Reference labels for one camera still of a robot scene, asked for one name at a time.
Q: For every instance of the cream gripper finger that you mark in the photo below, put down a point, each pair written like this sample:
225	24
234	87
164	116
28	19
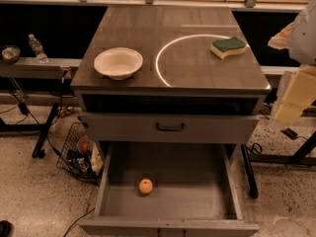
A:
296	92

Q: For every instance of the orange fruit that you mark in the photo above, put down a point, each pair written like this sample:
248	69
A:
145	186

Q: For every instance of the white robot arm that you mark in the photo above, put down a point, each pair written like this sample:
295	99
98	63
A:
299	37

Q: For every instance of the grey wooden drawer cabinet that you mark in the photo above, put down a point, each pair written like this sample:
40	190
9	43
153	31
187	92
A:
179	74

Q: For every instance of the open grey lower drawer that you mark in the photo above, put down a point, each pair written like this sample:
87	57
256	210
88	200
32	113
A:
193	193

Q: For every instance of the black power adapter right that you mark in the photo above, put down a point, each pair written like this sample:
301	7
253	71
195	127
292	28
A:
290	133

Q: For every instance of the grey right side bench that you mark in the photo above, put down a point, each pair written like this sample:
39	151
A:
254	154

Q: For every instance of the grey bench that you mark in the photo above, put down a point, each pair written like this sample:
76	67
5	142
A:
27	67
254	154

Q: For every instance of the green yellow sponge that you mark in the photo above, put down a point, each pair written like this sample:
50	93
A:
228	47

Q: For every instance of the white paper bowl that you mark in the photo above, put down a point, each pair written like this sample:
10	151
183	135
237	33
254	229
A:
118	63

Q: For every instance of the clear plastic water bottle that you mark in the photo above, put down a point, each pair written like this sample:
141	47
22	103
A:
37	48

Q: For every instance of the grey left side bench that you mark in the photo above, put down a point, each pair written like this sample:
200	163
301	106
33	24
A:
27	67

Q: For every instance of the dark bowl on bench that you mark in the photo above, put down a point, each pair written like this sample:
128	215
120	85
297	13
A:
9	54

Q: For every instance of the black shoe tip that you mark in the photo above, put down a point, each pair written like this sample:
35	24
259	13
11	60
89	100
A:
5	228

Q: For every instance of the closed grey drawer with handle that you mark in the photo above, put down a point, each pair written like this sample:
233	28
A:
169	128

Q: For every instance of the black wire basket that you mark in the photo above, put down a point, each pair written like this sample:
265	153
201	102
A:
77	155

